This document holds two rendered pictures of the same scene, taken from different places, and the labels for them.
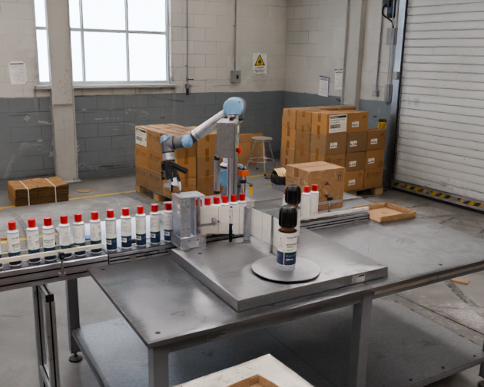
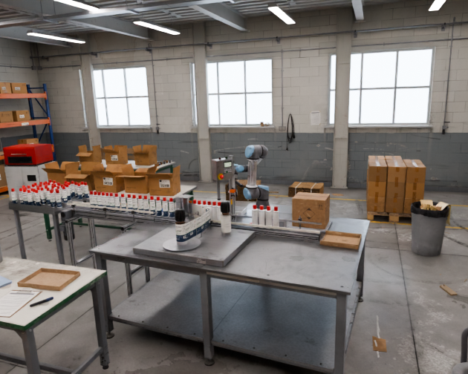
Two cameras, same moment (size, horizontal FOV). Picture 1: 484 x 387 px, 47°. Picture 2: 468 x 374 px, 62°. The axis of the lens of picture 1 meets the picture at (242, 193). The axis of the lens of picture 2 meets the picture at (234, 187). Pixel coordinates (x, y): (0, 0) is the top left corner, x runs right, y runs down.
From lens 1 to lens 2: 301 cm
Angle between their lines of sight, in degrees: 52
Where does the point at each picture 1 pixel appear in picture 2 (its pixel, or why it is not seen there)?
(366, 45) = not seen: outside the picture
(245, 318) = (128, 256)
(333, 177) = (314, 205)
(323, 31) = not seen: outside the picture
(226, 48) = not seen: outside the picture
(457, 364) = (299, 360)
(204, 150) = (394, 177)
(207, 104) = (464, 142)
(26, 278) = (123, 218)
